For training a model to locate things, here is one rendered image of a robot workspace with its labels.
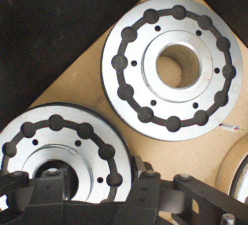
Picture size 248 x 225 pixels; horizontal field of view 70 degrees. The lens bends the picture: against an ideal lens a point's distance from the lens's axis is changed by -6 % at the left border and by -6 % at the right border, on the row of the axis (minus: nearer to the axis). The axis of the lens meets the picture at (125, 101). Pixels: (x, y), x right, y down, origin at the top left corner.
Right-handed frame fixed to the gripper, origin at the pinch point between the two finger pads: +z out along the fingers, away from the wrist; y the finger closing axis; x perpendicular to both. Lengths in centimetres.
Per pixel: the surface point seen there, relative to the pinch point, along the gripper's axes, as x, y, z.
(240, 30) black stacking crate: 11.8, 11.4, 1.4
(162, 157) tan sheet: 0.6, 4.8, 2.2
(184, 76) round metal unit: 7.5, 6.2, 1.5
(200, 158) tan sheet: 0.5, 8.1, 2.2
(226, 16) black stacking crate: 13.0, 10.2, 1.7
